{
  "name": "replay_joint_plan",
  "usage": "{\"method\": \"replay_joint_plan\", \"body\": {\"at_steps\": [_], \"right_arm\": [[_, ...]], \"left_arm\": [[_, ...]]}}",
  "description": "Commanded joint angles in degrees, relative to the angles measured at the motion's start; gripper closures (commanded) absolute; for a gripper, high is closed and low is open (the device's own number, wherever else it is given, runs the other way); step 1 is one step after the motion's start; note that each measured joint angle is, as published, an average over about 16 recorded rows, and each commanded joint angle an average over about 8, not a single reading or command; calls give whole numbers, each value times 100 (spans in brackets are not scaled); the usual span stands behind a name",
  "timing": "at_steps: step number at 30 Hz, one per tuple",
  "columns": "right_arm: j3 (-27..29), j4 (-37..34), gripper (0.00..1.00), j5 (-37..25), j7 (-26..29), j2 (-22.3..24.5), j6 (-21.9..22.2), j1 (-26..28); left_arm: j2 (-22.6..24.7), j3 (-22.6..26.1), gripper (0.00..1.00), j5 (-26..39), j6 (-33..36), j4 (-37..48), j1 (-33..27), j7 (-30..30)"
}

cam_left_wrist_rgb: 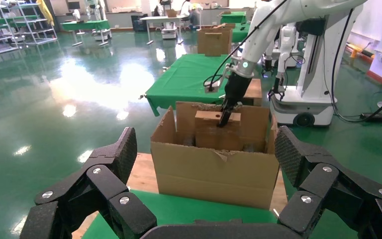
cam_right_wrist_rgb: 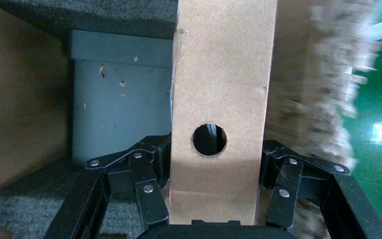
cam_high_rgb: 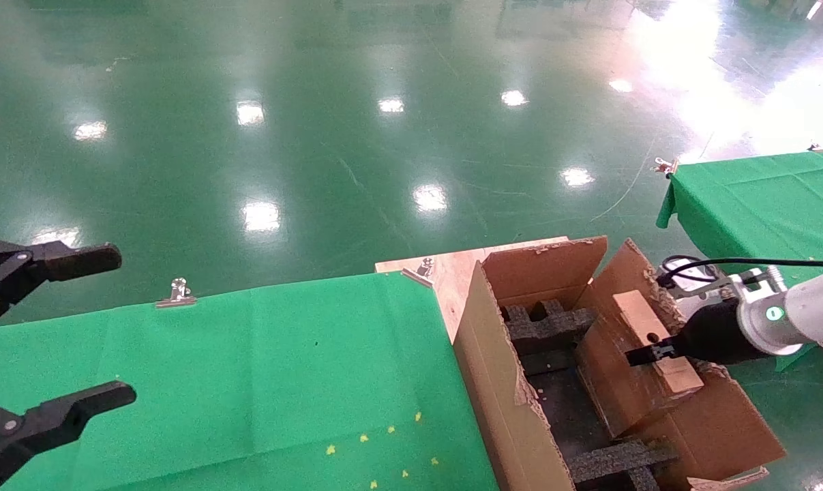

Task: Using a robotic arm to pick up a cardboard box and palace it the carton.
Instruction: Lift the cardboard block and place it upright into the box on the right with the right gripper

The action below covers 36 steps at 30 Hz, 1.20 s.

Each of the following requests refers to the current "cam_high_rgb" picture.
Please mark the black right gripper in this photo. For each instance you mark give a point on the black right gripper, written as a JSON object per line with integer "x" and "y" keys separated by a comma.
{"x": 718, "y": 334}

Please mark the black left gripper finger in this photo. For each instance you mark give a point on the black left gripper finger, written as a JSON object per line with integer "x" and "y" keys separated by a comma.
{"x": 50, "y": 261}
{"x": 56, "y": 414}

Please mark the small cardboard box with hole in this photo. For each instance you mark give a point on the small cardboard box with hole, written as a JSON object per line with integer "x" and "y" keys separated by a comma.
{"x": 622, "y": 382}

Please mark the large open cardboard carton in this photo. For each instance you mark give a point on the large open cardboard carton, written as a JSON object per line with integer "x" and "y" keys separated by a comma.
{"x": 506, "y": 409}

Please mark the black foam base sheet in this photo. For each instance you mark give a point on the black foam base sheet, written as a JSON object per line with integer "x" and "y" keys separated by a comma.
{"x": 561, "y": 409}

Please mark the black foam block insert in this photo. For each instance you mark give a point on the black foam block insert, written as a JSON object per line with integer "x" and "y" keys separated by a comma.
{"x": 616, "y": 460}
{"x": 547, "y": 327}

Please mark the green table cloth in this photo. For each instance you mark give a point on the green table cloth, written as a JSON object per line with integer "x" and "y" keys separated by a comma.
{"x": 247, "y": 382}
{"x": 759, "y": 204}

